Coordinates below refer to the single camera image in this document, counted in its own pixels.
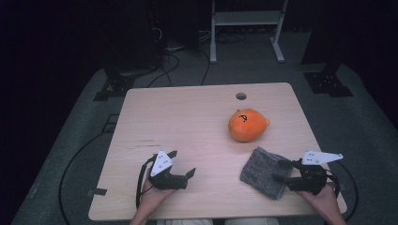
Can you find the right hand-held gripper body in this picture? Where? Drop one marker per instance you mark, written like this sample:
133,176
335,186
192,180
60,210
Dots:
309,179

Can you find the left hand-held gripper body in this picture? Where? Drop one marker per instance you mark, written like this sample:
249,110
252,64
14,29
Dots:
162,181

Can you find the grey fuzzy cloth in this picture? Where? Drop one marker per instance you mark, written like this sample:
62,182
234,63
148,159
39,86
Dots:
261,173

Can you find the orange plush toy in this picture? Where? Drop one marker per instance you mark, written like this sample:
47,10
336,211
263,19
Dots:
247,126

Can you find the person's left hand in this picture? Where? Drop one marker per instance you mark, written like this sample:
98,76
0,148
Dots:
151,198

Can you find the person's right hand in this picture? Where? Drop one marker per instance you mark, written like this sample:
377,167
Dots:
325,201

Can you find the black tape strip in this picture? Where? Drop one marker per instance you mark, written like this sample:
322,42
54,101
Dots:
97,192

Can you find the black tape floor marking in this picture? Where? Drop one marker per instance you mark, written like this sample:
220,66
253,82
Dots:
111,123

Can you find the black floor stand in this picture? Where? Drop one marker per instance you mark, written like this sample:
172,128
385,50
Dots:
327,82
117,84

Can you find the white metal frame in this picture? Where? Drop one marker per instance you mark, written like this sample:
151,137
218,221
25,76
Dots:
244,18

